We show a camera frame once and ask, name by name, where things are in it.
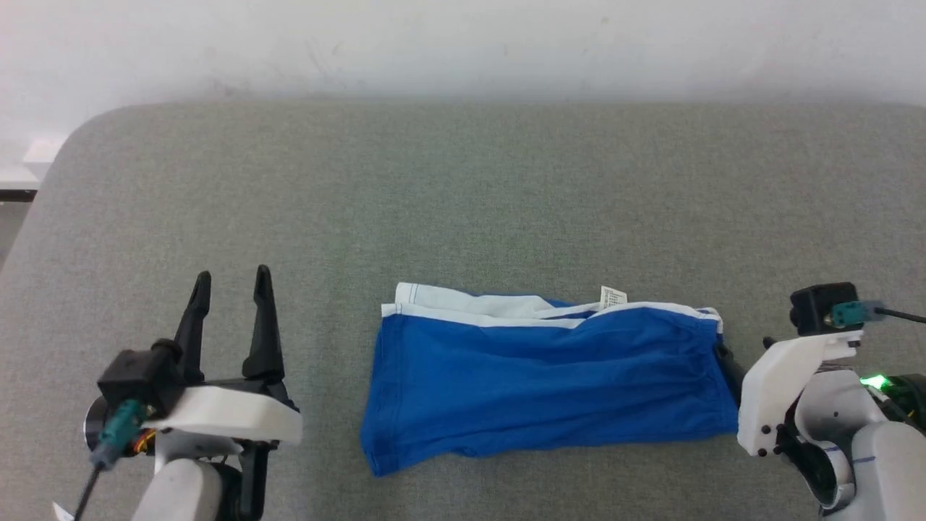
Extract teal right camera cable plug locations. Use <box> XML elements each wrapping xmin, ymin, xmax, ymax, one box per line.
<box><xmin>830</xmin><ymin>300</ymin><xmax>885</xmax><ymax>328</ymax></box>

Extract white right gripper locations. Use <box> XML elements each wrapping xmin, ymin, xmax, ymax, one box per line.
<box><xmin>712</xmin><ymin>329</ymin><xmax>866</xmax><ymax>458</ymax></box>

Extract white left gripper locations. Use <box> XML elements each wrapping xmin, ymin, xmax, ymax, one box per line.
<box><xmin>148</xmin><ymin>264</ymin><xmax>304</xmax><ymax>519</ymax></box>

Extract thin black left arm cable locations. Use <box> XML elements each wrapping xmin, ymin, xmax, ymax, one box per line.
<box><xmin>71</xmin><ymin>463</ymin><xmax>103</xmax><ymax>521</ymax></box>

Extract teal left camera cable plug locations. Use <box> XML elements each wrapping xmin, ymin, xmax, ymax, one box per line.
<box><xmin>89</xmin><ymin>400</ymin><xmax>146</xmax><ymax>470</ymax></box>

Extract blue shorts with white trim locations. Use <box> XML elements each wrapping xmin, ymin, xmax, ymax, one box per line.
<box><xmin>360</xmin><ymin>281</ymin><xmax>741</xmax><ymax>479</ymax></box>

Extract teal camera cable plug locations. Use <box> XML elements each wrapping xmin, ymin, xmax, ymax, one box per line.
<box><xmin>89</xmin><ymin>400</ymin><xmax>146</xmax><ymax>470</ymax></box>
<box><xmin>830</xmin><ymin>300</ymin><xmax>885</xmax><ymax>328</ymax></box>

